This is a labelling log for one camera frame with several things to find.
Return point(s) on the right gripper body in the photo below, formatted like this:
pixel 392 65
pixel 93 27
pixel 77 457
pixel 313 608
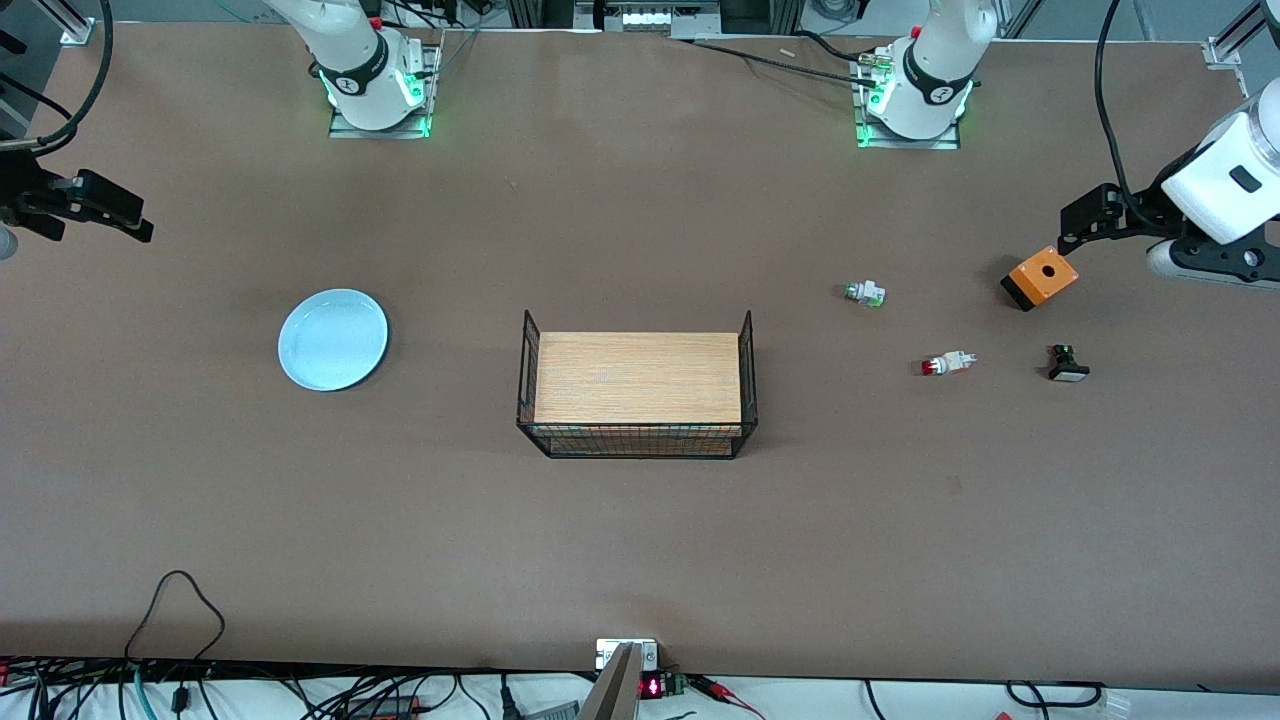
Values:
pixel 22 190

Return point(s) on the red push button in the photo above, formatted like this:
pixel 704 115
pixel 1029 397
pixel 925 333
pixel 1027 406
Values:
pixel 945 364

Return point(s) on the light blue plate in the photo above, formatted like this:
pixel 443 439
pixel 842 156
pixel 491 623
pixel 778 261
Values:
pixel 333 340

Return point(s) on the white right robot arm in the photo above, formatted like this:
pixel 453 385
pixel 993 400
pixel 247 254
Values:
pixel 350 60

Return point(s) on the orange button box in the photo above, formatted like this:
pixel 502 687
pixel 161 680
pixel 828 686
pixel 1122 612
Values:
pixel 1045 275

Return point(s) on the black white push button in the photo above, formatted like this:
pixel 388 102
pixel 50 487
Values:
pixel 1068 368

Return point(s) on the green push button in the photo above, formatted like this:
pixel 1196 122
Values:
pixel 866 294

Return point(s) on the white device with lights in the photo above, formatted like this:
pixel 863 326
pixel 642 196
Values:
pixel 645 18

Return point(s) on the black power adapter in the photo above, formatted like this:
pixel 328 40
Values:
pixel 385 706

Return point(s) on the red clip lead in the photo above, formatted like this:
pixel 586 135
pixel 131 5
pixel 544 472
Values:
pixel 725 693

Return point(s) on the red digit display module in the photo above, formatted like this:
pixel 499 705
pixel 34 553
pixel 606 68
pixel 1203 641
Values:
pixel 652 687

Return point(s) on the white mounting block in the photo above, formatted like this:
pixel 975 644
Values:
pixel 610 652

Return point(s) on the grey metal bar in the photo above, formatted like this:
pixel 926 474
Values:
pixel 612 695

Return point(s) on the aluminium frame corner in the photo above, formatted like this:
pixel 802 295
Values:
pixel 1235 45
pixel 75 25

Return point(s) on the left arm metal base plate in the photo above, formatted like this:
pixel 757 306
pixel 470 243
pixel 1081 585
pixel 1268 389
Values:
pixel 935 143

